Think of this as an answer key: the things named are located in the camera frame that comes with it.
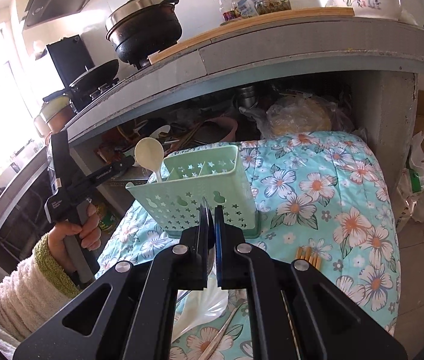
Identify bundle of wooden chopsticks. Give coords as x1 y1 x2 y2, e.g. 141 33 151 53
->
294 247 323 270

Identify black box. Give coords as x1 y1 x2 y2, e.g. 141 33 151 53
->
46 34 94 89

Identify wooden cutting board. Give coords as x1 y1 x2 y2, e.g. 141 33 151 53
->
148 6 356 64

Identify blue and white packet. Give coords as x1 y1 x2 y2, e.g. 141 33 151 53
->
236 0 261 17

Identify black two-handled pot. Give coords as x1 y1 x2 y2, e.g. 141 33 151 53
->
107 0 183 46

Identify cream enamel pot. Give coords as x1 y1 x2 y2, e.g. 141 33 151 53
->
40 95 72 119

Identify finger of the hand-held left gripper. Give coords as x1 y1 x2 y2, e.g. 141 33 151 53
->
67 156 136 196

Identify white floral enamel basin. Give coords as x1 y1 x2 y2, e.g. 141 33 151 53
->
325 0 405 21

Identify green plastic utensil holder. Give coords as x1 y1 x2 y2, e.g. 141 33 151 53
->
126 144 261 239

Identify steel pot lid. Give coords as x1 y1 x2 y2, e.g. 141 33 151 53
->
106 0 168 32

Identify white plastic rice paddle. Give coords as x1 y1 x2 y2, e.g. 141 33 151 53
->
176 289 229 334

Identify black cast iron pot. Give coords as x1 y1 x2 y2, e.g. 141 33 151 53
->
116 34 181 64

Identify wooden chopstick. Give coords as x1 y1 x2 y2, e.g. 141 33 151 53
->
199 300 248 360

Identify person's left forearm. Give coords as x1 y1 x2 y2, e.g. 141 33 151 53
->
0 232 81 353

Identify teal floral blanket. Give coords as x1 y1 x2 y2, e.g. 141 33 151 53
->
96 130 402 360

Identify plastic bag of yellow flatbread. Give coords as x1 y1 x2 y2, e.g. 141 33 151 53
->
255 94 355 139

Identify clear bottle with red label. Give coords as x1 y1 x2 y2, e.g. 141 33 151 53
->
216 0 237 22

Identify patterned metal shelf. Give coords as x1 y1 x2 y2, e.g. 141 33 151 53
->
107 174 149 189

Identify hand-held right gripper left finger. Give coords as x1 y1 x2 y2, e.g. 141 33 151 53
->
13 197 216 360

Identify pink bowl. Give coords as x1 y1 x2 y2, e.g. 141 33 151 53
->
205 117 239 143

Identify black frying pan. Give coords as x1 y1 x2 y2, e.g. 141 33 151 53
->
43 59 120 102

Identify person's left hand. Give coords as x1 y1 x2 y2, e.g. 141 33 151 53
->
48 203 102 272

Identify gray kitchen counter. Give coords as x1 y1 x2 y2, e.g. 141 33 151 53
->
0 15 424 259

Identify brown pot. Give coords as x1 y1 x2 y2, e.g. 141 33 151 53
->
45 107 76 134

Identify glass jar of pickles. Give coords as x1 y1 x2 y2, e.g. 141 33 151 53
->
254 0 292 16

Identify black gas stove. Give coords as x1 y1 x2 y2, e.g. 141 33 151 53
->
67 58 153 114

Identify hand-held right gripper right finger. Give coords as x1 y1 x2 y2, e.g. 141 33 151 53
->
214 205 408 360

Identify cooking oil bottle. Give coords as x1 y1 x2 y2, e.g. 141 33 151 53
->
94 202 117 233

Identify steel pots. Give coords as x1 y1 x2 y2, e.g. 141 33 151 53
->
234 85 261 111

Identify cream mug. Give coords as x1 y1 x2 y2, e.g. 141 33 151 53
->
34 114 51 137

